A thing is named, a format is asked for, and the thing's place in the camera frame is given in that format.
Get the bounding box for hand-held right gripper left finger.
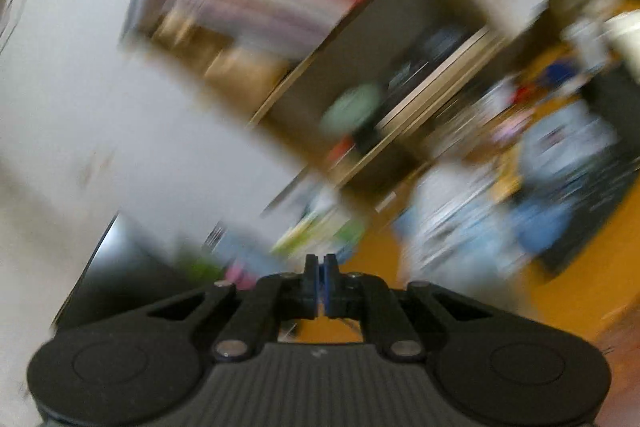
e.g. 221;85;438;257
145;254;317;362

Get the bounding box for white blue sneaker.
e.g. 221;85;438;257
400;107;621;280

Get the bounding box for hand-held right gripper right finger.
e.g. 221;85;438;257
324;253;503;362

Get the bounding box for wooden bookshelf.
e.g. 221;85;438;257
120;0;551;228

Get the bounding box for black computer monitor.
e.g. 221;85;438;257
50;214;201;333

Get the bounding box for black box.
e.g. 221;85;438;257
542;67;640;280

